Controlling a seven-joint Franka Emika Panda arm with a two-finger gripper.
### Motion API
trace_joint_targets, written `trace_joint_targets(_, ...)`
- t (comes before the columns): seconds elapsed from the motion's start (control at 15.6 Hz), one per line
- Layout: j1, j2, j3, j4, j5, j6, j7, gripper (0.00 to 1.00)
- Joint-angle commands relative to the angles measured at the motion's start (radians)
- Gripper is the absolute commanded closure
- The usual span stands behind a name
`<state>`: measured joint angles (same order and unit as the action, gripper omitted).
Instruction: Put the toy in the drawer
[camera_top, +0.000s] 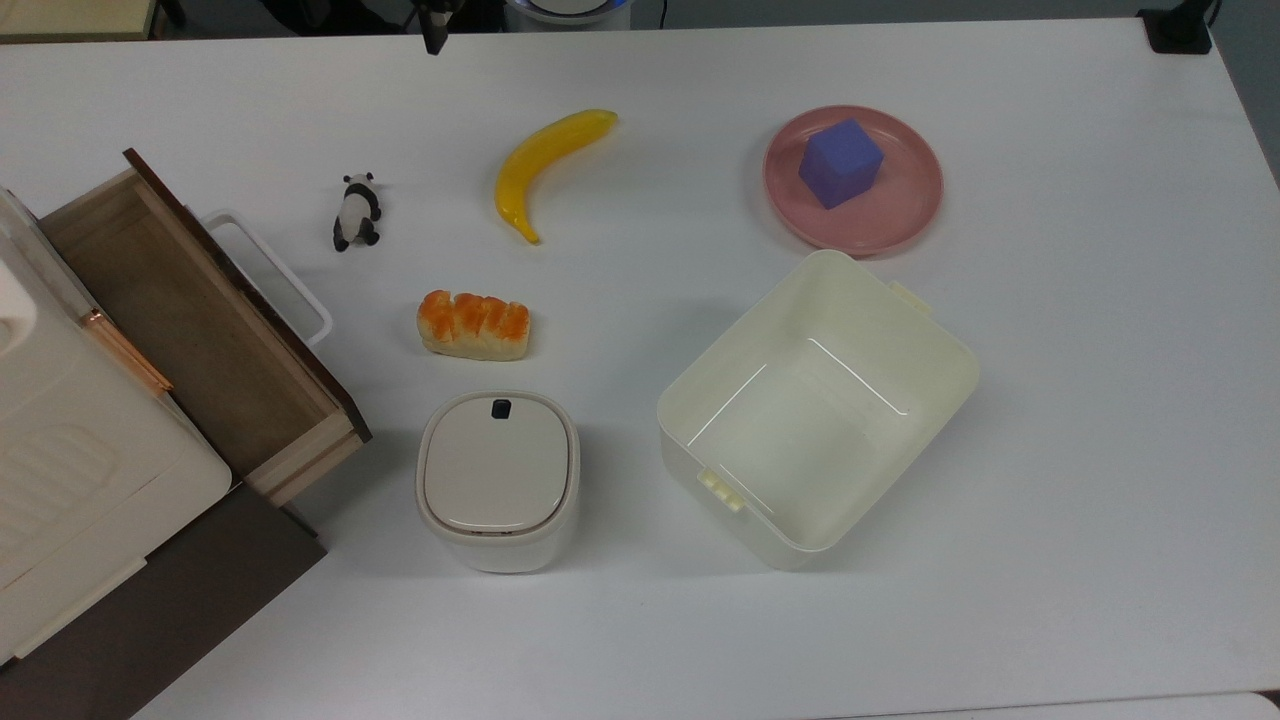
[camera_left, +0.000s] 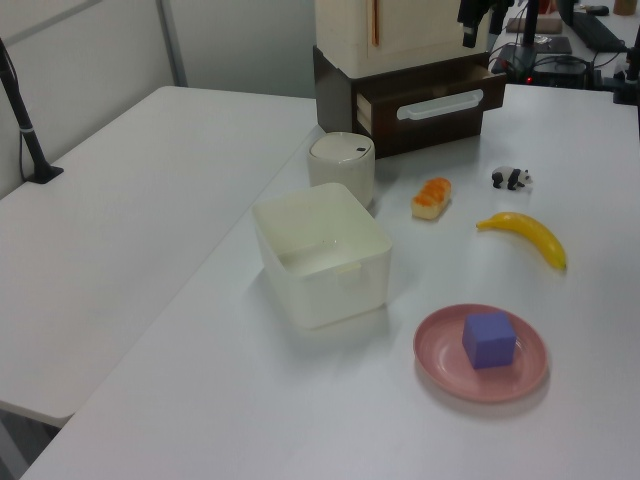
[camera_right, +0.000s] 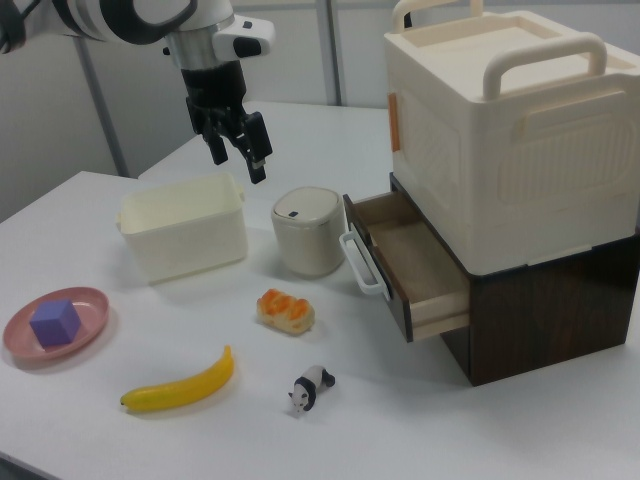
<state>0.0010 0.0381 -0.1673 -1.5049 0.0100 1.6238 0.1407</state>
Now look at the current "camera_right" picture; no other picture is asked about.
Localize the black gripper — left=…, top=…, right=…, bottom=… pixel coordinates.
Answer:
left=179, top=60, right=275, bottom=186

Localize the black and white panda toy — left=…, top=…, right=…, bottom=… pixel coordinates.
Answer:
left=287, top=364, right=337, bottom=415

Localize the orange glazed toy bread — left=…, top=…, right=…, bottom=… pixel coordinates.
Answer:
left=256, top=288, right=317, bottom=338

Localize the yellow toy banana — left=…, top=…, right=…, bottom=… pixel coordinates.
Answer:
left=119, top=344, right=236, bottom=415

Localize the dark wood drawer cabinet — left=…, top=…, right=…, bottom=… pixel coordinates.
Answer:
left=388, top=172, right=640, bottom=388

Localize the cream open storage bin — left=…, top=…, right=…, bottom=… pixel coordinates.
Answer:
left=115, top=172, right=250, bottom=287

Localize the beige lidded mini trash can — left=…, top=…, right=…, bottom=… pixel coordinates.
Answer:
left=270, top=186, right=348, bottom=279

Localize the pink plastic plate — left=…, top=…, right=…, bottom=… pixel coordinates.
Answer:
left=2, top=285, right=111, bottom=371

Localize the purple cube block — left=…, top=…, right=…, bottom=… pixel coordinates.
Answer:
left=28, top=298, right=83, bottom=350

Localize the wooden drawer with white handle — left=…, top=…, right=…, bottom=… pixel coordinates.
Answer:
left=338, top=192, right=472, bottom=344

